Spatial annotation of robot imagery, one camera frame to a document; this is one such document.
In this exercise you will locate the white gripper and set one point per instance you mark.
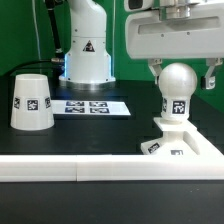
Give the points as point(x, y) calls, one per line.
point(201, 36)

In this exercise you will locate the white lamp bulb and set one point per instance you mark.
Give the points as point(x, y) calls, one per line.
point(177, 82)

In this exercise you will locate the white lamp base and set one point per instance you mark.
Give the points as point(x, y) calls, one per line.
point(174, 140)

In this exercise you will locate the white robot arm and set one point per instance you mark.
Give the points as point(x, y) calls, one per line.
point(87, 61)

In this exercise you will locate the white lamp shade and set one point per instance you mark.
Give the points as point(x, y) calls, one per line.
point(31, 109)

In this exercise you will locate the white L-shaped fence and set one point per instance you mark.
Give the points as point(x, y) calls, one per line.
point(207, 164)

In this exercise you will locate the white tag sheet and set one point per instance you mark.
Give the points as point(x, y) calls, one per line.
point(114, 108)

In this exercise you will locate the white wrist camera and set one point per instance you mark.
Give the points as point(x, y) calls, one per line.
point(140, 5)

